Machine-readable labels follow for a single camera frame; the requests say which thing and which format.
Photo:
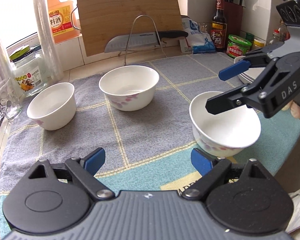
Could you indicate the blue white salt bag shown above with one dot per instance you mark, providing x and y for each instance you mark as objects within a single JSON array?
[{"x": 197, "y": 41}]

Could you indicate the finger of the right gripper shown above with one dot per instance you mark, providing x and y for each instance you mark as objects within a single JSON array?
[
  {"x": 226, "y": 101},
  {"x": 253, "y": 59}
]

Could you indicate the plastic wrap roll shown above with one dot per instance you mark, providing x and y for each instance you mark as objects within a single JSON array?
[{"x": 47, "y": 41}]

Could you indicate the bamboo cutting board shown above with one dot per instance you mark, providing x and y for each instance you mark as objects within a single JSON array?
[{"x": 102, "y": 20}]

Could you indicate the dark vinegar bottle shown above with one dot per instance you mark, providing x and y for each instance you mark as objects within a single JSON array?
[{"x": 218, "y": 27}]

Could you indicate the grey and teal checked towel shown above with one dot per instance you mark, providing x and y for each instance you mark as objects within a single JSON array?
[{"x": 148, "y": 149}]

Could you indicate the right white fruit plate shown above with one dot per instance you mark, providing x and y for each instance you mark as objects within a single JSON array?
[{"x": 250, "y": 75}]

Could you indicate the green lidded sauce jar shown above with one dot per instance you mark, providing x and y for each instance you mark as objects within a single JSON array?
[{"x": 237, "y": 46}]

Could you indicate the glass jar green lid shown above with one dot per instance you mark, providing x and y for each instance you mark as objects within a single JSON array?
[{"x": 29, "y": 72}]

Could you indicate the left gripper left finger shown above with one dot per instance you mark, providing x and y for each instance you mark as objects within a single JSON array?
[{"x": 82, "y": 171}]

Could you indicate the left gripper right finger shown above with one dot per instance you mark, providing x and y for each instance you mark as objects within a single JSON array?
[{"x": 212, "y": 170}]

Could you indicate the black handled kitchen knife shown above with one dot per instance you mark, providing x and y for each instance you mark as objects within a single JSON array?
[{"x": 171, "y": 34}]

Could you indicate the clear glass mug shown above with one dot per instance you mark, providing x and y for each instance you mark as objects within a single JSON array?
[{"x": 10, "y": 106}]

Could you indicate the clear glass bottle red cap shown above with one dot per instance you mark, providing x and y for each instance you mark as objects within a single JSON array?
[{"x": 275, "y": 37}]

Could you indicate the dark green lidded jar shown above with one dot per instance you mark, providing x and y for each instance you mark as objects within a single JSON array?
[{"x": 250, "y": 37}]

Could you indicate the orange cooking wine jug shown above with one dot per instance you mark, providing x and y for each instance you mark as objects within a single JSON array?
[{"x": 63, "y": 19}]

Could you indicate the gloved right hand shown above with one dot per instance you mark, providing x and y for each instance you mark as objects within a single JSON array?
[{"x": 294, "y": 109}]

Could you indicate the dark red knife block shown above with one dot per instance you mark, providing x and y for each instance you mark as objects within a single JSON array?
[{"x": 233, "y": 13}]

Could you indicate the metal wire rack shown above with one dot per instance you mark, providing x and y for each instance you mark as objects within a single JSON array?
[{"x": 125, "y": 43}]

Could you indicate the white bowl pink flowers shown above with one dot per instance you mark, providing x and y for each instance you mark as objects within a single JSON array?
[{"x": 129, "y": 88}]

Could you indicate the yellow lidded spice jar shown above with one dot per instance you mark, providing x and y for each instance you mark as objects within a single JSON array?
[{"x": 257, "y": 44}]

